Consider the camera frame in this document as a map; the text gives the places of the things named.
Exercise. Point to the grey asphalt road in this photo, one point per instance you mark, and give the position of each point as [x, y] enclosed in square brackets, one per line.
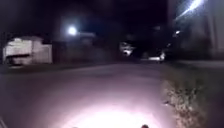
[83, 90]

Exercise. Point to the street lamp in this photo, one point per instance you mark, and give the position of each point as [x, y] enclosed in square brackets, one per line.
[72, 31]

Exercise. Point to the grass verge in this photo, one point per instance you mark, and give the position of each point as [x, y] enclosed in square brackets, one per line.
[193, 93]

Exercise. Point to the building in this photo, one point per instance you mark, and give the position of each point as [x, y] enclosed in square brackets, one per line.
[203, 30]

